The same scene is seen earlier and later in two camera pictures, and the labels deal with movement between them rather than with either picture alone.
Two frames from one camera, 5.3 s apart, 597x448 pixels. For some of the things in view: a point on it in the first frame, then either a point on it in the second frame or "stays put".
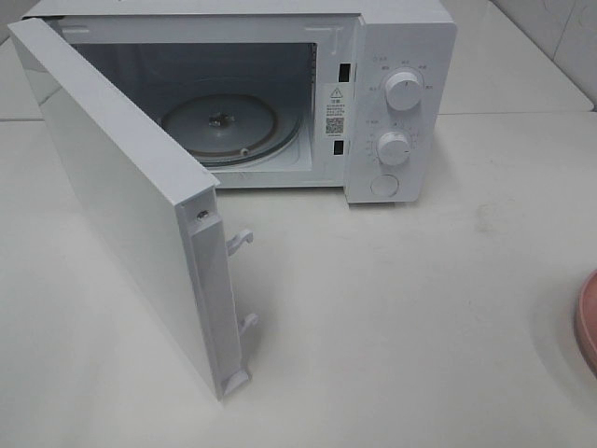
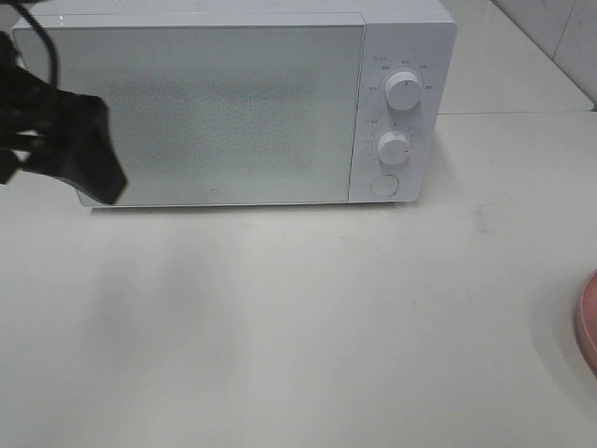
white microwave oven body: x=354 y=95 stays put
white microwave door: x=161 y=201 to x=219 y=115
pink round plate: x=586 y=321 stays put
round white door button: x=384 y=185 stays put
